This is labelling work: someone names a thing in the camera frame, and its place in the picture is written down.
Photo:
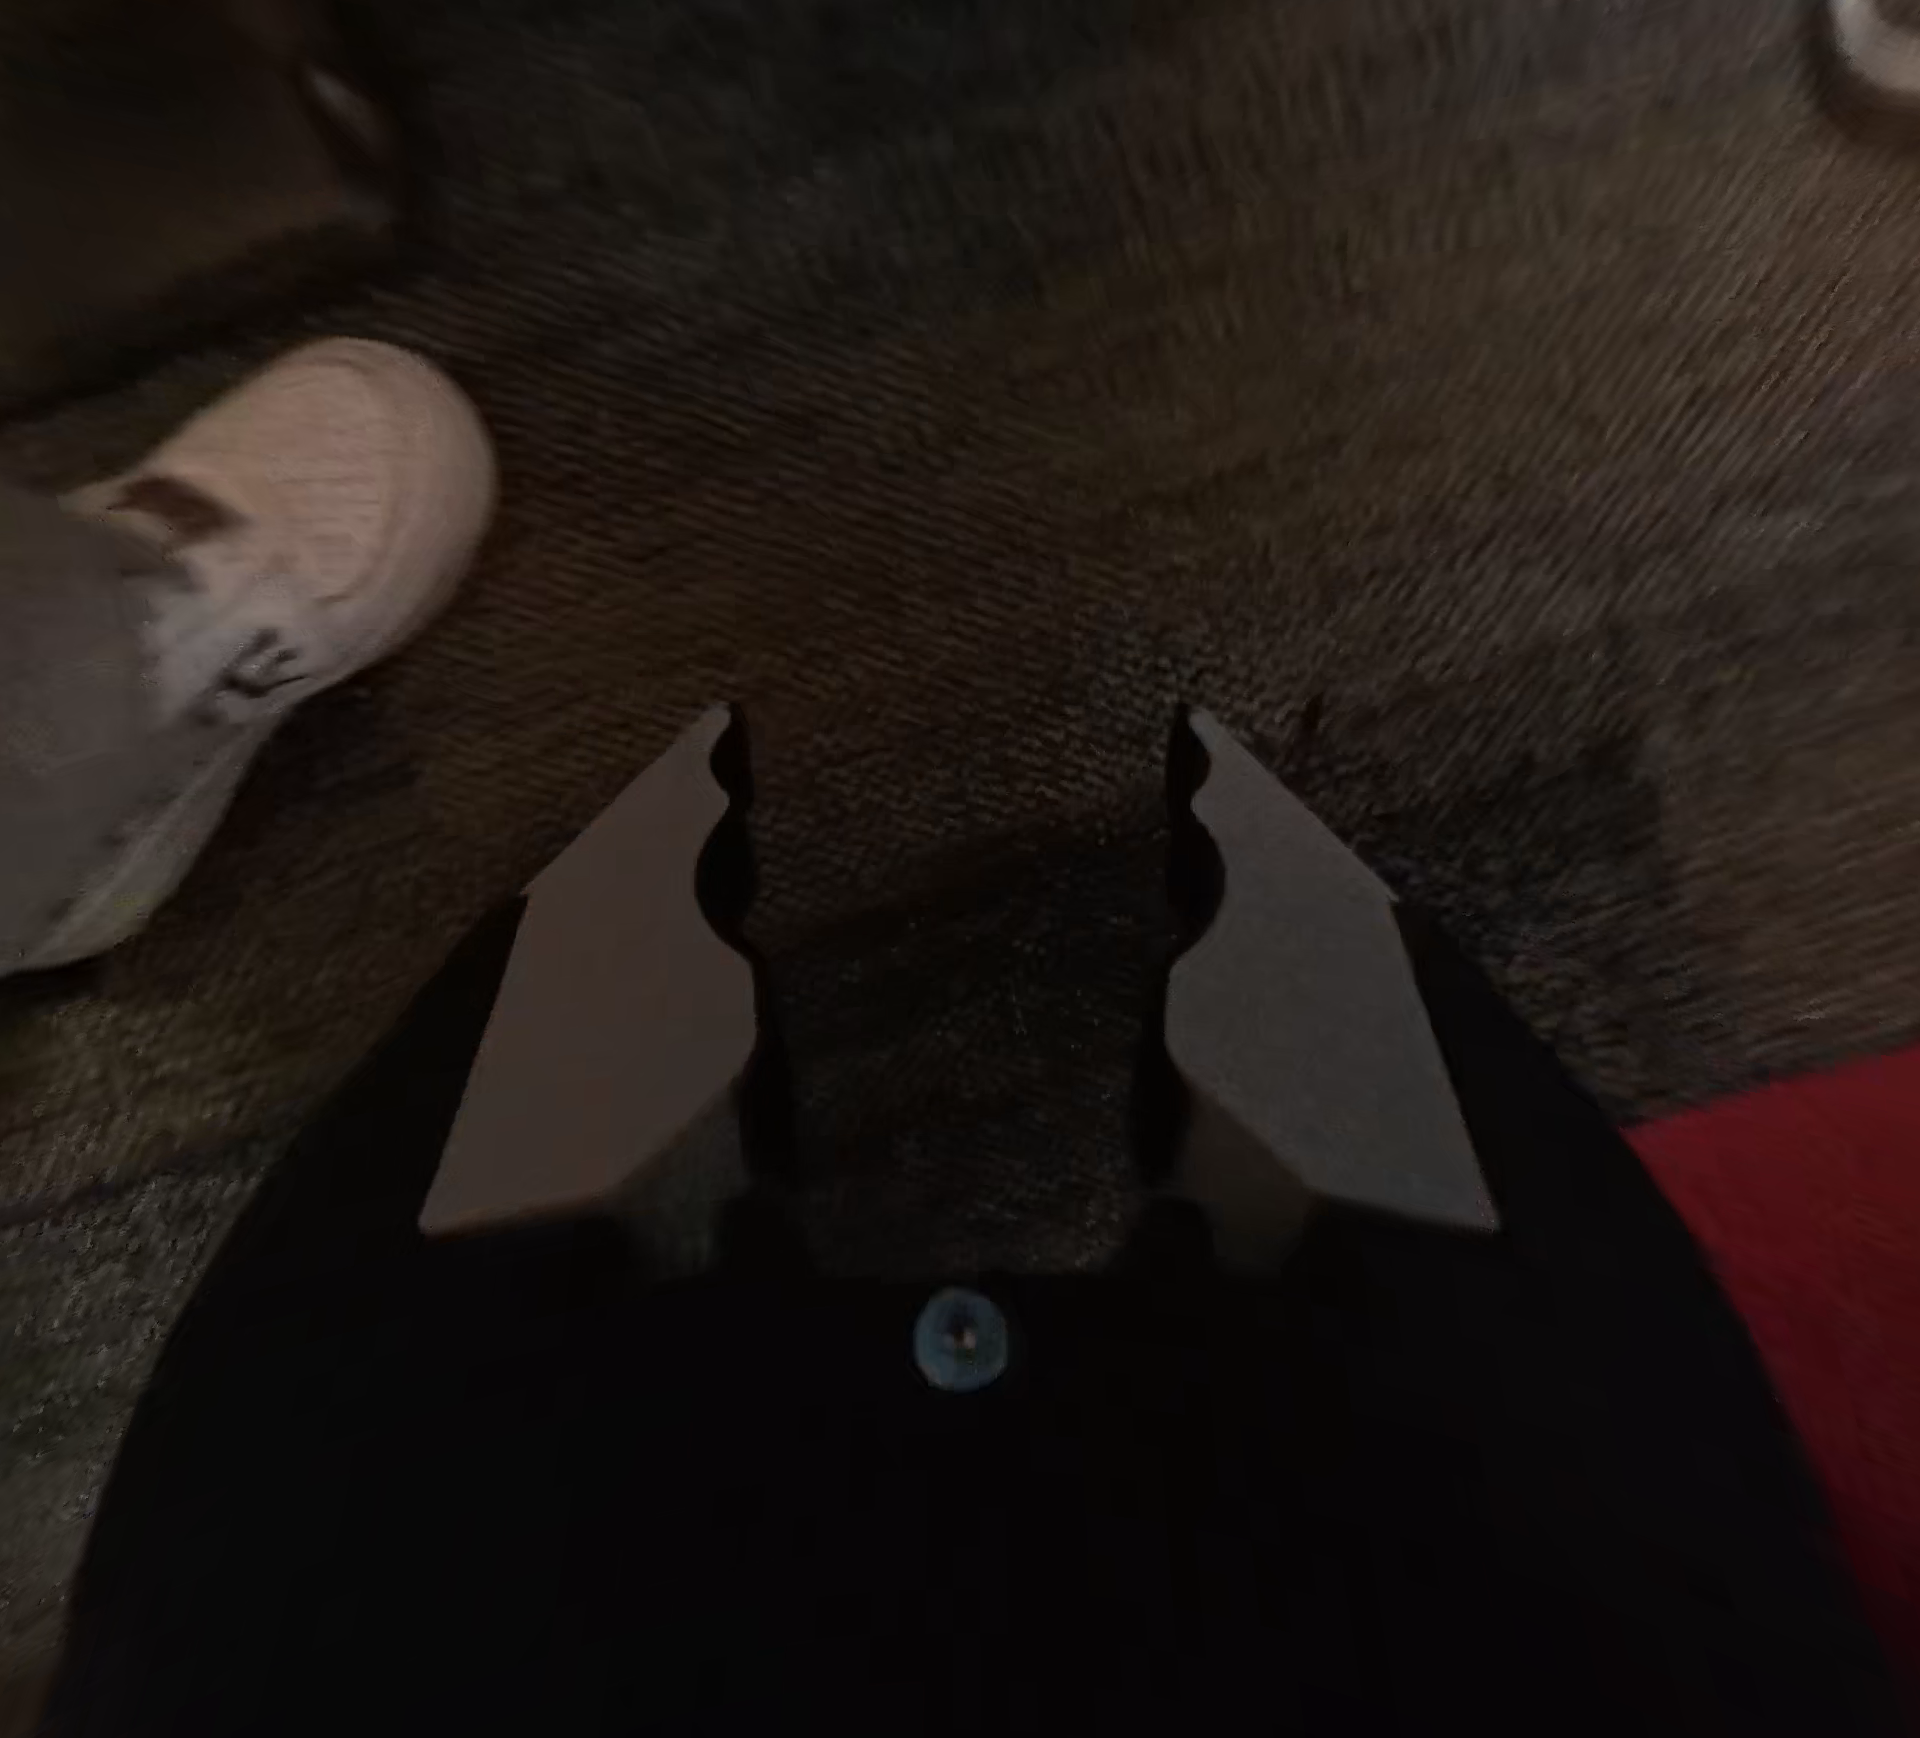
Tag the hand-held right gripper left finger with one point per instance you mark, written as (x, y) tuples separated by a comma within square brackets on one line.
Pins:
[(601, 1018)]

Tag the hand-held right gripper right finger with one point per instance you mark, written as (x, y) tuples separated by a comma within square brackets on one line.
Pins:
[(1320, 1018)]

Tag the red plastic container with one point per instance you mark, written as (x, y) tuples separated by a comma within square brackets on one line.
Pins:
[(1799, 1288)]

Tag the person's white shoe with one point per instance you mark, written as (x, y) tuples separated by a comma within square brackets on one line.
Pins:
[(344, 494)]

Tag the person's grey trouser leg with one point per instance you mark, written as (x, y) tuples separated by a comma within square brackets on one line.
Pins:
[(61, 658)]

